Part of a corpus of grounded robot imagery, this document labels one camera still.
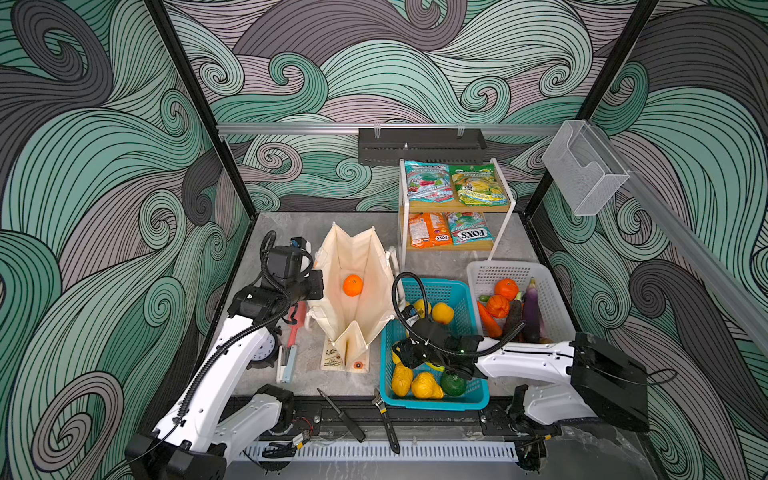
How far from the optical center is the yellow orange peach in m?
0.88

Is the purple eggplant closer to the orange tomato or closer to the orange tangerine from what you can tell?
the orange tomato

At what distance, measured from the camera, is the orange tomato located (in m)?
0.92

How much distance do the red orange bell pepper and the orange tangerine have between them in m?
0.41

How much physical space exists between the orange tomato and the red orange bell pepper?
0.03 metres

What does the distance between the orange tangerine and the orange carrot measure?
38 centimetres

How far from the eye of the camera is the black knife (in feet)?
2.33

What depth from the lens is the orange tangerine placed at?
95 cm

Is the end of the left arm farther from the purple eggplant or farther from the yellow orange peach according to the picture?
A: the purple eggplant

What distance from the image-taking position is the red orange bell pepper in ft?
2.91
